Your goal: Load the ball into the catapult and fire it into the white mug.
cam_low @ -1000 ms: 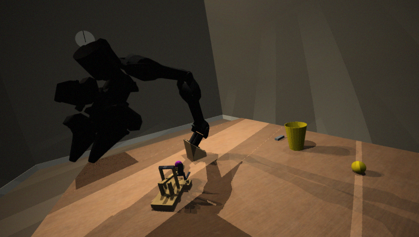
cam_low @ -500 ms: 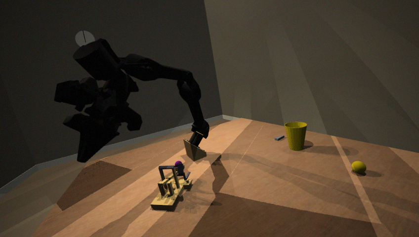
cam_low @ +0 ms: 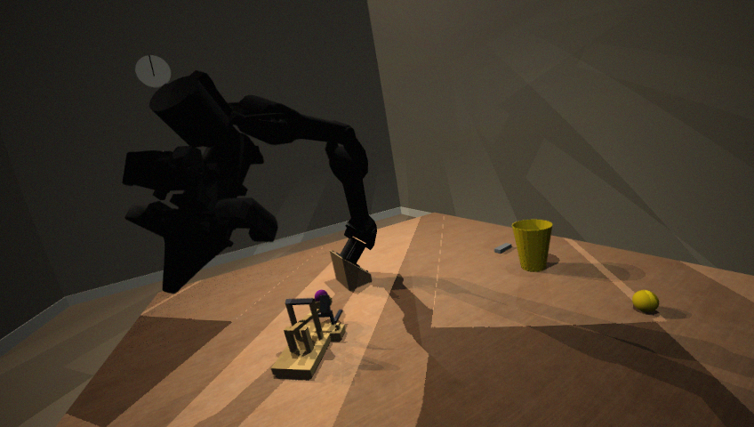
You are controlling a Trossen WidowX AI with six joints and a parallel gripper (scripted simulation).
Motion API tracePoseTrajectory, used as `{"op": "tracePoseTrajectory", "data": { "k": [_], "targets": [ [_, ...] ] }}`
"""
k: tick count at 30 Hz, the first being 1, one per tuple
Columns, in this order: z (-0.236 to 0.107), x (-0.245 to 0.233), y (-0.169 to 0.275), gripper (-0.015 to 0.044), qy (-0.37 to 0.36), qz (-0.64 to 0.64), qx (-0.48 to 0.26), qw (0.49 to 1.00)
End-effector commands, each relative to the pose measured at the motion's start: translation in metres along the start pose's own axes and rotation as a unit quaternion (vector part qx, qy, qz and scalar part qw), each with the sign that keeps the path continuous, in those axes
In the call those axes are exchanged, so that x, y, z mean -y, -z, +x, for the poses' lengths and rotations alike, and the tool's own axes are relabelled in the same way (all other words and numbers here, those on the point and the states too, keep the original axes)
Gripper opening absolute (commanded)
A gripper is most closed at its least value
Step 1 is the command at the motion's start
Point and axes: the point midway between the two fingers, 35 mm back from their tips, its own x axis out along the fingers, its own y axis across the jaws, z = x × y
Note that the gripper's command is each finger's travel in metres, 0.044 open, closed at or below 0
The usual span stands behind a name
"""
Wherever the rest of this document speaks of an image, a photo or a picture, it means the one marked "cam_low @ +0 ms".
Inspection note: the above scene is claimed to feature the yellow ball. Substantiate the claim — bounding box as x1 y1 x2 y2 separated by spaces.
632 290 660 312

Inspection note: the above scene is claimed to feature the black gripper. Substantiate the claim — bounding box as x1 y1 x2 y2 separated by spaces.
125 157 277 294

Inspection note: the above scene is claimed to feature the tan wooden toy catapult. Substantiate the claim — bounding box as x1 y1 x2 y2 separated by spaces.
270 295 346 377

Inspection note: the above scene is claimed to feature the olive yellow cup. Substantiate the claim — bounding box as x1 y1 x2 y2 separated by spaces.
511 220 552 272

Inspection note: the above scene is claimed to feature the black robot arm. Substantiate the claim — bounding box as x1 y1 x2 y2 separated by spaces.
122 70 377 267

